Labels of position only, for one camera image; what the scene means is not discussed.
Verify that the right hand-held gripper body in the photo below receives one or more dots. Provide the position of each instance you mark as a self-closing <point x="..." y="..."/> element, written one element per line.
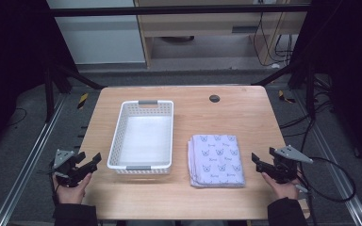
<point x="285" y="166"/>

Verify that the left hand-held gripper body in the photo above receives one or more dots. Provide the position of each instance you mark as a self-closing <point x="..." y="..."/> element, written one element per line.
<point x="65" y="163"/>

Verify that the person's right hand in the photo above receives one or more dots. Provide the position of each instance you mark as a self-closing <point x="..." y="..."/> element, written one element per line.
<point x="284" y="190"/>

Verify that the person's left hand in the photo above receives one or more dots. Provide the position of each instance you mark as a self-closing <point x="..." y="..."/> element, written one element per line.
<point x="72" y="193"/>

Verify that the folded lilac printed cloth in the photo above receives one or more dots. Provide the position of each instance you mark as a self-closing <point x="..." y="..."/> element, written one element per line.
<point x="217" y="161"/>

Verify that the yellow black tape mark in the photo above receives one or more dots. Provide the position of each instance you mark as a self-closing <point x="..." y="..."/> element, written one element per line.
<point x="82" y="100"/>

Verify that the white perforated plastic basket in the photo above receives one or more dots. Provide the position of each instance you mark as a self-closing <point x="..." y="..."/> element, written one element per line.
<point x="146" y="141"/>

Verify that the black metal stand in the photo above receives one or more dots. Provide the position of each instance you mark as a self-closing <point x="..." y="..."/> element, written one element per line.
<point x="309" y="91"/>
<point x="49" y="94"/>

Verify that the dark curtain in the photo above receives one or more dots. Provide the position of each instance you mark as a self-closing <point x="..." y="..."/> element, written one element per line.
<point x="352" y="78"/>
<point x="12" y="62"/>

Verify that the white cabinet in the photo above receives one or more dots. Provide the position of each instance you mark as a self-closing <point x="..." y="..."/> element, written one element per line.
<point x="103" y="40"/>

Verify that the light wooden background desk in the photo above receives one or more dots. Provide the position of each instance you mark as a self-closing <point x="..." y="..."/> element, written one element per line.
<point x="201" y="23"/>

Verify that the black horizontal bar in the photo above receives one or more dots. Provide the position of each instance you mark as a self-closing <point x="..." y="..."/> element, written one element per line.
<point x="176" y="10"/>

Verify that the aluminium floor rail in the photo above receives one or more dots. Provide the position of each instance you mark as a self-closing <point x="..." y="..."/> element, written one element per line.
<point x="28" y="160"/>
<point x="333" y="163"/>

